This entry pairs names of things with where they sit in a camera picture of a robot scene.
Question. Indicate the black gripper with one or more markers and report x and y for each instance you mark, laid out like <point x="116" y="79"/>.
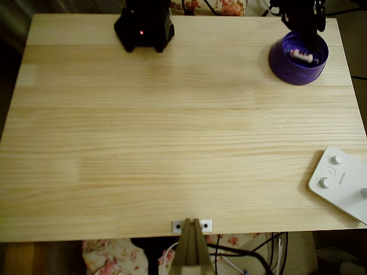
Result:
<point x="307" y="32"/>

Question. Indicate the small pink object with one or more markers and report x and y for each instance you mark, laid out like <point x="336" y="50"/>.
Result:
<point x="302" y="55"/>

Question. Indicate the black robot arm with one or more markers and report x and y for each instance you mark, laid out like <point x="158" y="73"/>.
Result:
<point x="143" y="17"/>

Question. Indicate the purple bowl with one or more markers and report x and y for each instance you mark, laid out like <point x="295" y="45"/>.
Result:
<point x="292" y="71"/>

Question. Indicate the floral pattern cloth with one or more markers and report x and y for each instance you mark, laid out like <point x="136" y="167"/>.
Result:
<point x="111" y="257"/>
<point x="226" y="7"/>

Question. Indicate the white lamp base with knobs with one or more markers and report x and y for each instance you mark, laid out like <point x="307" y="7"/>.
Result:
<point x="341" y="186"/>

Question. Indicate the silver angle bracket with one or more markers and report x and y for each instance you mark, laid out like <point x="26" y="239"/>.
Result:
<point x="206" y="225"/>

